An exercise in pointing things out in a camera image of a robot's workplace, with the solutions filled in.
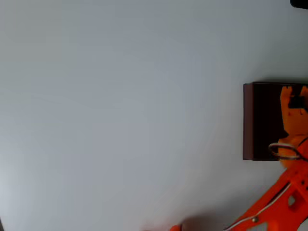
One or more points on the dark brown open box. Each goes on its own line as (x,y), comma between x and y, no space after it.
(262,120)

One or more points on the black object at edge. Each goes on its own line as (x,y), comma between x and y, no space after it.
(299,3)

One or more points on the light orange gripper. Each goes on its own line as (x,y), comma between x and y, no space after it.
(287,115)

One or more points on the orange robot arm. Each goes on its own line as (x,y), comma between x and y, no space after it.
(276,216)

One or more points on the small black gripper camera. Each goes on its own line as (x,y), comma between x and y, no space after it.
(296,103)

